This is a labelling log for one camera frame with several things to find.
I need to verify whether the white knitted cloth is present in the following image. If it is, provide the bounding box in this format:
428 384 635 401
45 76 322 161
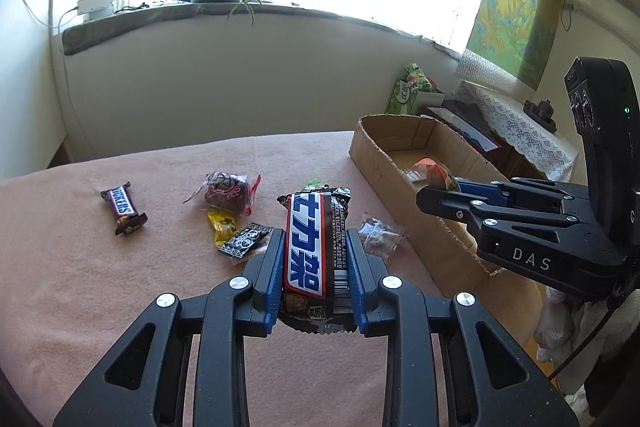
532 284 608 363

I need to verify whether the green carton box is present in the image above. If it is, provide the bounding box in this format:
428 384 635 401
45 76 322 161
385 78 426 116

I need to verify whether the round colourful candy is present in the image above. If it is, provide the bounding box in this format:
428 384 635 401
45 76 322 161
422 158 461 192

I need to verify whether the black white patterned packet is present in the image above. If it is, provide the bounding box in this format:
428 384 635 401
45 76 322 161
218 223 273 260

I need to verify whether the dark red box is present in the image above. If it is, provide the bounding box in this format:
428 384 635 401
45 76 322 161
420 104 501 152

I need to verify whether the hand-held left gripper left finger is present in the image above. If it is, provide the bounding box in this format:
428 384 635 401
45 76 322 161
52 228 287 427

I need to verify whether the large brown chocolate bar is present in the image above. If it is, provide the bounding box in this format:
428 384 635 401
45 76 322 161
276 188 358 337

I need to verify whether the small brown chocolate bar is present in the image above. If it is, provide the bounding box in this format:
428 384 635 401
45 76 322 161
100 181 149 237

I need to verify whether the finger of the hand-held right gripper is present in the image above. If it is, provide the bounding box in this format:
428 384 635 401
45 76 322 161
457 178 592 214
416 186 582 239

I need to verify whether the white plastic device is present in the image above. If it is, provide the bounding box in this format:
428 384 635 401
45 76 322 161
75 0 116 18

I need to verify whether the grey windowsill slab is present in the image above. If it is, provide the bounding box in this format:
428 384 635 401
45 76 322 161
61 0 461 58

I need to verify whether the cardboard box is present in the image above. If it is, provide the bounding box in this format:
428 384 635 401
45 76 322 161
348 114 508 278

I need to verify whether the red clear dark snack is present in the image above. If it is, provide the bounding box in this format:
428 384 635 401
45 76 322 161
182 172 262 218

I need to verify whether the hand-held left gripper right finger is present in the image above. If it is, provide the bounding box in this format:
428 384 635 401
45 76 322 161
346 228 581 427

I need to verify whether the white lace tablecloth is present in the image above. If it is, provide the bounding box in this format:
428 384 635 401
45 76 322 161
457 79 581 182

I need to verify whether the green snack bag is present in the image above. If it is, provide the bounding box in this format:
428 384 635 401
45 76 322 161
402 63 436 92

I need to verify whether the yellow candy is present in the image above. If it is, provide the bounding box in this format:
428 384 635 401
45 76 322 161
207 209 240 250

